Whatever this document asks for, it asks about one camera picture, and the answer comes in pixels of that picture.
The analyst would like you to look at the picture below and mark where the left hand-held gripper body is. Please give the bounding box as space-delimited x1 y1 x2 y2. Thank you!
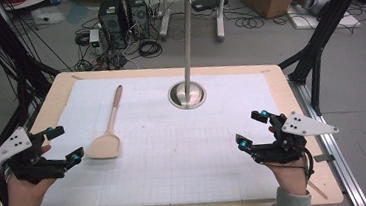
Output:
0 122 78 188

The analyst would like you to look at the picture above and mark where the white stand leg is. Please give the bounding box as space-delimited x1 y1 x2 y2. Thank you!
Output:
156 0 175 42
212 0 234 44

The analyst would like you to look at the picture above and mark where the thin wooden stick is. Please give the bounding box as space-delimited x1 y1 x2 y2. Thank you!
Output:
307 179 330 202

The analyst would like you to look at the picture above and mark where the person's left hand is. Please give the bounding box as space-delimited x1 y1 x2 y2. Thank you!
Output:
0 143 59 206

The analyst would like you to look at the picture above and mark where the wooden spatula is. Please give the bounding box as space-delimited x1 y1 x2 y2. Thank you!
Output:
78 84 129 162

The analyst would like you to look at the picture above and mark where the metal hanging stand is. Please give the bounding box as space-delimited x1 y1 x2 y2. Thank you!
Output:
159 0 222 112

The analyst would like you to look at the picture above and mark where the white grid mat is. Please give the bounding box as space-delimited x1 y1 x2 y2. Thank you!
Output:
27 62 292 206

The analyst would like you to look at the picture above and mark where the black metal frame strut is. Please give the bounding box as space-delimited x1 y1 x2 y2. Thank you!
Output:
271 0 366 119
0 0 74 206

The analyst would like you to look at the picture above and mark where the coiled black cable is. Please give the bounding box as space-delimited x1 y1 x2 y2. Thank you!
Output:
136 38 164 60

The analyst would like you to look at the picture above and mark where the white flat board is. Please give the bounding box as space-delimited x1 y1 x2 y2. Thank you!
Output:
287 0 363 35

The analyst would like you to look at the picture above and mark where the small black computer tower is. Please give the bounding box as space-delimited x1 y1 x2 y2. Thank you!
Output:
125 0 151 41

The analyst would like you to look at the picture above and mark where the large black computer tower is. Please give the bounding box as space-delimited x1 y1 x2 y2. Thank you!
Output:
96 0 131 53

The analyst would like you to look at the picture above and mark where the aluminium rail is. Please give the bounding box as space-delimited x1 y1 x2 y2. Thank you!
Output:
288 74 366 206

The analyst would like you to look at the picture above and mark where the small white power box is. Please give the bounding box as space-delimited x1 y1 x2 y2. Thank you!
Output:
87 28 102 49

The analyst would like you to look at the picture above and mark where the flat black device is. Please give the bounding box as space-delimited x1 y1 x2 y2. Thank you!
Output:
190 0 230 14

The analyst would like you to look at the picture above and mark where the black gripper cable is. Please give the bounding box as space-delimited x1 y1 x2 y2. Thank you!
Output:
301 145 316 183

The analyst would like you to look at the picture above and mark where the person's right hand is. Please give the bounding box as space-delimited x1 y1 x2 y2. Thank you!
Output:
261 121 312 200

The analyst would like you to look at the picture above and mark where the light wooden table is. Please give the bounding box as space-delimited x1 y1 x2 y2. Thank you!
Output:
0 48 345 206

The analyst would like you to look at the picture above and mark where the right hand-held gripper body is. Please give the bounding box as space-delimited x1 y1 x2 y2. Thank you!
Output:
246 107 343 168

